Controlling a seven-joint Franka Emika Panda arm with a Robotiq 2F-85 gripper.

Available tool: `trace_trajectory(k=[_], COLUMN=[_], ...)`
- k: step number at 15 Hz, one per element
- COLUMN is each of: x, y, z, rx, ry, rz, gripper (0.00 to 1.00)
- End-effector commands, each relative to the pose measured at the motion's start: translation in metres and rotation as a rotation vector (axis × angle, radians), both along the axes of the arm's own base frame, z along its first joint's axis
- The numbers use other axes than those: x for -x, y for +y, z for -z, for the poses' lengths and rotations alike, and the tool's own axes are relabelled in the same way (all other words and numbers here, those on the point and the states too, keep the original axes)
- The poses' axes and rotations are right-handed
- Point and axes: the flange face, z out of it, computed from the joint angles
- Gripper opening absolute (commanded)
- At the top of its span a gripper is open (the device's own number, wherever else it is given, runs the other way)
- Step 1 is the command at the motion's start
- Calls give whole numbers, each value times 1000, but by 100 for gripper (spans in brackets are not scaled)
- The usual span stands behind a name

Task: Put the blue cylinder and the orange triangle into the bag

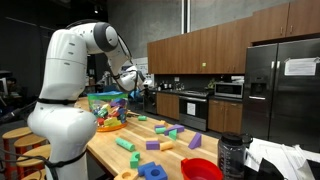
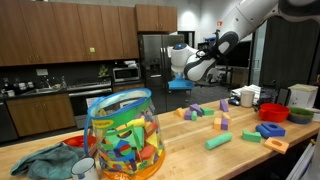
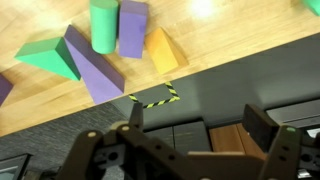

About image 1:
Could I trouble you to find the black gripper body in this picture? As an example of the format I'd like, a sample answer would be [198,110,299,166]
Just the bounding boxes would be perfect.
[141,85,154,101]

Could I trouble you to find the clear toy bag blue rim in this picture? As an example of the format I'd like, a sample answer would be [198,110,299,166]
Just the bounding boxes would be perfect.
[87,90,129,133]

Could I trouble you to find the green foam triangle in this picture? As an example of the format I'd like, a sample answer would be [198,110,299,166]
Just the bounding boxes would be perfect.
[168,128,178,141]

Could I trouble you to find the long green foam cylinder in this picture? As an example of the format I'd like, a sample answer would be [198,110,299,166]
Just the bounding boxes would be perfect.
[115,137,136,153]

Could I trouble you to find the orange foam cylinder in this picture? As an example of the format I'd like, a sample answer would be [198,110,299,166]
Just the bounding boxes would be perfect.
[159,140,175,152]

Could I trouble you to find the purple foam triangle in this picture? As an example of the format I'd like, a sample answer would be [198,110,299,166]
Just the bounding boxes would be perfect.
[187,132,203,150]

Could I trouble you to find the wooden lower cabinet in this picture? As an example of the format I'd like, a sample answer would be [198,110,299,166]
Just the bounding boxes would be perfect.
[208,98,244,135]
[156,92,180,121]

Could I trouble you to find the long purple foam wedge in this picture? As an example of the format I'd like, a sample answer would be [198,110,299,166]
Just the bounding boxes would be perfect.
[163,124,185,137]

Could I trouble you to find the stainless steel oven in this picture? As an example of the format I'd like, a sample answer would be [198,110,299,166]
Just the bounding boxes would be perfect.
[178,89,210,132]

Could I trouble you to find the wooden upper cabinets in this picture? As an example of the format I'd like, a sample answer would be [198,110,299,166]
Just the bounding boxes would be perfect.
[147,16,254,75]

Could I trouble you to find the small potted plant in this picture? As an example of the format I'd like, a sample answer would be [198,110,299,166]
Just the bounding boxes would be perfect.
[206,78,216,90]

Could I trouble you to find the green foam arch block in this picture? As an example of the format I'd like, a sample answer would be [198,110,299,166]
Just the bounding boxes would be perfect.
[129,151,141,169]

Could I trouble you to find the blue foam arch block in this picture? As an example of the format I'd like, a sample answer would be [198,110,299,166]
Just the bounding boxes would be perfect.
[137,161,157,177]

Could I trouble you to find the silver microwave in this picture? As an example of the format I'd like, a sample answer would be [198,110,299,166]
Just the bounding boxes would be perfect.
[214,82,245,100]

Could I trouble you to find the blue foam square with hole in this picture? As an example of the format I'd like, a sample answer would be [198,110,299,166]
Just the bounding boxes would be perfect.
[144,164,168,180]

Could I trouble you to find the orange foam square with hole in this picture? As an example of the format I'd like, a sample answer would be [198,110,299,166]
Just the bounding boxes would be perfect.
[113,168,139,180]

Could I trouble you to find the white vertical pipe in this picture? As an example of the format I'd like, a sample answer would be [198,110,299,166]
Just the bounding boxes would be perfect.
[181,0,192,35]

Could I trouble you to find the red plastic bowl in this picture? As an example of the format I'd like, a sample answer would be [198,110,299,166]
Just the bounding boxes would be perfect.
[180,157,224,180]

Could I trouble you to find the clear bottle black lid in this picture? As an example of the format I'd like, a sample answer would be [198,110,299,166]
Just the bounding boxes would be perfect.
[217,131,254,180]

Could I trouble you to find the wooden stool red legs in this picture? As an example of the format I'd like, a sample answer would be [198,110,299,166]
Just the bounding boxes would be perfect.
[1,126,34,180]
[20,169,48,180]
[13,134,51,151]
[15,144,53,180]

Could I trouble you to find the black flat device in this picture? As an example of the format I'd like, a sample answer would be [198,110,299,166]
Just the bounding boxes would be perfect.
[244,158,301,180]

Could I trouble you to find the stainless steel refrigerator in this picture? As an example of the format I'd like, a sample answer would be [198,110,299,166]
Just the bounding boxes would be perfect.
[241,37,320,154]

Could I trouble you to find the white paper on refrigerator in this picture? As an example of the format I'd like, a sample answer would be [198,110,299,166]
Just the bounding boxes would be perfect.
[283,57,320,77]

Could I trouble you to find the wooden cabinet above refrigerator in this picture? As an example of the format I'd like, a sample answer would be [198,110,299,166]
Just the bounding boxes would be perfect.
[251,0,320,43]

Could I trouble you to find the white wall poster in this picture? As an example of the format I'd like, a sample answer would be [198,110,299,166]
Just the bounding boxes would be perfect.
[134,57,149,75]

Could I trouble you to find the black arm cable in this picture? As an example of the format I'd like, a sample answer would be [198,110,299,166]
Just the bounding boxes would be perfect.
[0,100,38,123]

